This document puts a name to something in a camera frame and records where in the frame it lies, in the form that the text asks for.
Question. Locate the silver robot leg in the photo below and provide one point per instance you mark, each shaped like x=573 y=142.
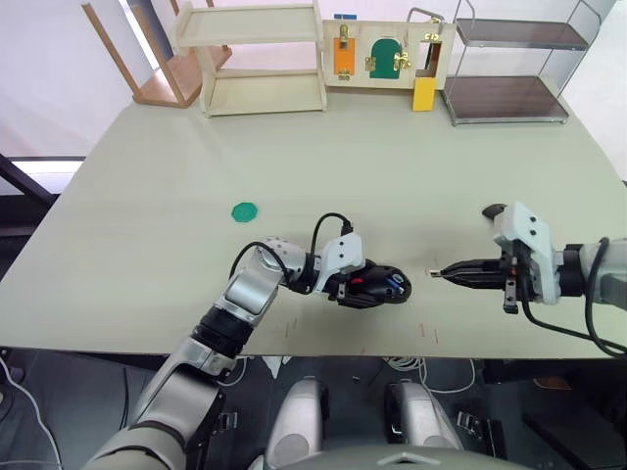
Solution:
x=423 y=416
x=299 y=421

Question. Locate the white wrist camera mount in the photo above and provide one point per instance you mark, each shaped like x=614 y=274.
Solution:
x=529 y=230
x=343 y=254

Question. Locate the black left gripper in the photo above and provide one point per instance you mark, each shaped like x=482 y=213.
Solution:
x=349 y=293

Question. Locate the wooden latch busy board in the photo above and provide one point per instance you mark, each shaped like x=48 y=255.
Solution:
x=367 y=49

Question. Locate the silver right robot leg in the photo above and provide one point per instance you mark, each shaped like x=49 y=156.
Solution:
x=423 y=416

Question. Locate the light wooden two-tier shelf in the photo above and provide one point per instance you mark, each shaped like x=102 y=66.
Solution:
x=264 y=88

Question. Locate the black mouse cover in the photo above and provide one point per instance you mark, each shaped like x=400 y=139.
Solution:
x=491 y=210

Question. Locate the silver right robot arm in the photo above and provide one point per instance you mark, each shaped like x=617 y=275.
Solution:
x=612 y=279

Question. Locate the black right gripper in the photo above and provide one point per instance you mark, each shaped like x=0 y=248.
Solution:
x=519 y=276

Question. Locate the black metal frame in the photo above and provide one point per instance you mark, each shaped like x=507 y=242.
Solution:
x=24 y=196

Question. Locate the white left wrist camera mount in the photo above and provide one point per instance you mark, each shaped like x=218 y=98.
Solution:
x=343 y=254

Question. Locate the silver left robot leg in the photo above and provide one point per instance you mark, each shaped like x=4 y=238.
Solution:
x=299 y=421

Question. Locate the metal rack with dark shelves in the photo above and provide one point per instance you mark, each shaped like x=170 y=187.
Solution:
x=504 y=95

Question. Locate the yellow block door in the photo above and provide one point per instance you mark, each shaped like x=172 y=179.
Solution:
x=424 y=95

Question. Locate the green round disc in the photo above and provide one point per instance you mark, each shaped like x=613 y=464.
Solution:
x=244 y=212

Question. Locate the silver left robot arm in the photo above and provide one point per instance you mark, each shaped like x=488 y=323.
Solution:
x=245 y=294

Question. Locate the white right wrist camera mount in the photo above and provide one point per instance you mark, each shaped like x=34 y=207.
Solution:
x=529 y=230

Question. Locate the small usb receiver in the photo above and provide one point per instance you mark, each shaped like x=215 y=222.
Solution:
x=434 y=273

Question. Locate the brown wooden stool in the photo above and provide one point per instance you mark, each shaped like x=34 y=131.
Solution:
x=171 y=78

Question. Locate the silver robot torso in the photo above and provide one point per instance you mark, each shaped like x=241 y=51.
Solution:
x=401 y=460

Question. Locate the black mouse base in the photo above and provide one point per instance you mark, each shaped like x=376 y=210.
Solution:
x=387 y=286

